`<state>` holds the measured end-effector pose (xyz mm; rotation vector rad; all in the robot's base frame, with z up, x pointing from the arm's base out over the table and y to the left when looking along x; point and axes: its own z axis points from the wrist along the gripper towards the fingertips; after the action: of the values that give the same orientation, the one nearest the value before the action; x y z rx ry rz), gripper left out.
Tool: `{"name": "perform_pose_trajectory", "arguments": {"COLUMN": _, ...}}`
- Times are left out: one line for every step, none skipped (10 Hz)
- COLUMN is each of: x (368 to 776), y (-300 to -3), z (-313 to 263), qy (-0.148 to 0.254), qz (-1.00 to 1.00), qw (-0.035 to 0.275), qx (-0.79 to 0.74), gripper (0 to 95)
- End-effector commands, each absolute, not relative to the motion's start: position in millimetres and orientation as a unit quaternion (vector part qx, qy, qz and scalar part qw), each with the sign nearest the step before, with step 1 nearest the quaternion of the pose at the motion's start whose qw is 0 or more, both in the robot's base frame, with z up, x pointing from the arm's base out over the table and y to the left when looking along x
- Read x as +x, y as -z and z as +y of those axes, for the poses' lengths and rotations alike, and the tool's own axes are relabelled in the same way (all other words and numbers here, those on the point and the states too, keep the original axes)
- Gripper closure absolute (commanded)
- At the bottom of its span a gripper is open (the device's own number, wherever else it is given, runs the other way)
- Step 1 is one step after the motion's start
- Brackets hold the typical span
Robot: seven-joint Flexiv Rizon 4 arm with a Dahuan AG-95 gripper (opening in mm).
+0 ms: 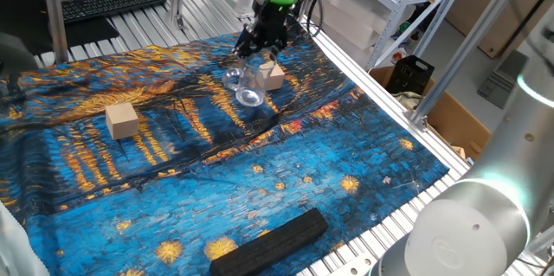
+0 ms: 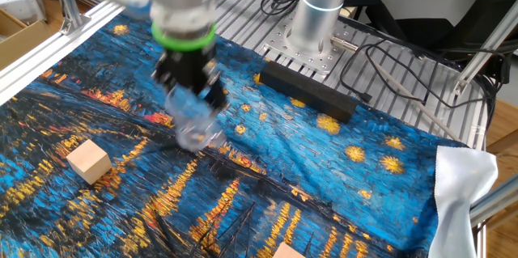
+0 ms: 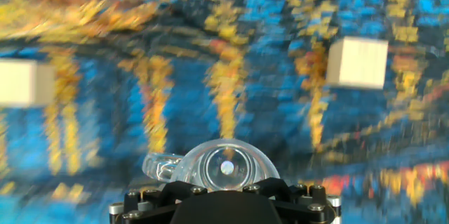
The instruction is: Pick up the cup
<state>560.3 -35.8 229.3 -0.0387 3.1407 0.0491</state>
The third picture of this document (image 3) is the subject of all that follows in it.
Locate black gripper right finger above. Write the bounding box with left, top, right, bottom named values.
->
left=241, top=177, right=343, bottom=224

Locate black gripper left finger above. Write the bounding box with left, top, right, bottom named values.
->
left=108, top=180, right=208, bottom=224

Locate clear plastic cup with handle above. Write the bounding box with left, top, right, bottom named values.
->
left=141, top=138, right=281, bottom=192

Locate starry night painting cloth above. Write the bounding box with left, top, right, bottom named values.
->
left=0, top=0, right=449, bottom=224

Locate light wooden cube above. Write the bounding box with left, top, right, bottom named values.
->
left=325, top=35, right=390, bottom=91
left=0, top=58, right=58, bottom=110

